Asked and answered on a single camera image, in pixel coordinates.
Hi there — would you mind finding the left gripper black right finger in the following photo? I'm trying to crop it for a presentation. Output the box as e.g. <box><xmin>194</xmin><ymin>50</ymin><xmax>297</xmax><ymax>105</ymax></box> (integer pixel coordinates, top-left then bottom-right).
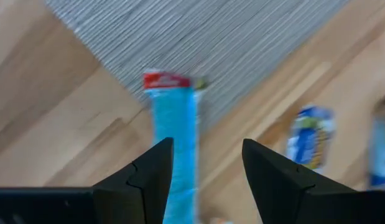
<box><xmin>241</xmin><ymin>138</ymin><xmax>358</xmax><ymax>224</ymax></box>

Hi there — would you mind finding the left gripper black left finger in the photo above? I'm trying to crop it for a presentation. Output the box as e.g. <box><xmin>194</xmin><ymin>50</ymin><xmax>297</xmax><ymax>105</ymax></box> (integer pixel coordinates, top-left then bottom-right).
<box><xmin>92</xmin><ymin>137</ymin><xmax>175</xmax><ymax>224</ymax></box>

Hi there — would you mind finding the blue red-ended granola bar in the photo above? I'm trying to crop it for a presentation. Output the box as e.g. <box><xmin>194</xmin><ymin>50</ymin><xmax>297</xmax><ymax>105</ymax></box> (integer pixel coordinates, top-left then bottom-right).
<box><xmin>142</xmin><ymin>68</ymin><xmax>209</xmax><ymax>224</ymax></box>

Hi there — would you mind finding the grey woven placemat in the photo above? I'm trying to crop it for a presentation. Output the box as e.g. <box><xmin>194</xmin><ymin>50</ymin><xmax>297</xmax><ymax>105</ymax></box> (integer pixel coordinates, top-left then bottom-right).
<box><xmin>44</xmin><ymin>0</ymin><xmax>351</xmax><ymax>131</ymax></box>

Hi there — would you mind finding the blue green yellow granola bar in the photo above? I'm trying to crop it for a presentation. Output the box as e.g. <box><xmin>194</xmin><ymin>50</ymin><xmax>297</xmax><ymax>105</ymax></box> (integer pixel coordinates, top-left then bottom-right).
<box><xmin>285</xmin><ymin>105</ymin><xmax>336</xmax><ymax>174</ymax></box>

